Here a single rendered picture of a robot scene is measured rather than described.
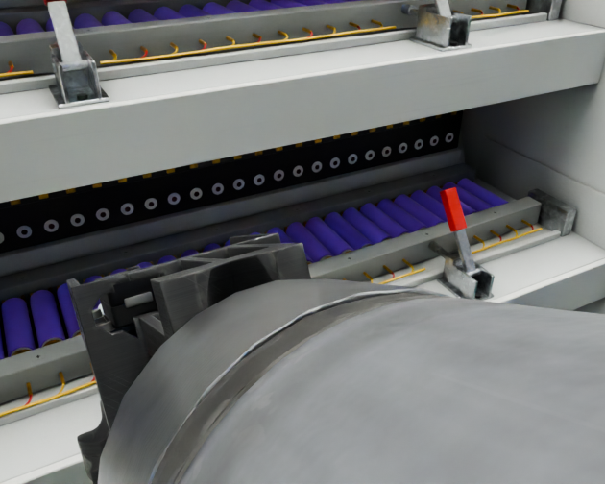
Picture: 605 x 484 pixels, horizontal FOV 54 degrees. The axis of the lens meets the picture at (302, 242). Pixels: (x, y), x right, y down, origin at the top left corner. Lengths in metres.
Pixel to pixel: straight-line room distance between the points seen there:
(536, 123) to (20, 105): 0.47
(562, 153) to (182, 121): 0.39
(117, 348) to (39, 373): 0.24
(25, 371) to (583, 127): 0.50
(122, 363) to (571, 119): 0.50
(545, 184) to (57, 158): 0.46
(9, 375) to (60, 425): 0.05
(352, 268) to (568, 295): 0.20
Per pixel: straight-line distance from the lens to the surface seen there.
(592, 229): 0.62
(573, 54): 0.55
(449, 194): 0.50
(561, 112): 0.62
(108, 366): 0.20
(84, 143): 0.36
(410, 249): 0.52
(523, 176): 0.66
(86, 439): 0.25
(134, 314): 0.20
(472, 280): 0.49
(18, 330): 0.47
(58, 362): 0.43
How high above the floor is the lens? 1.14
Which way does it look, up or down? 14 degrees down
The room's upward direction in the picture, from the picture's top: 10 degrees counter-clockwise
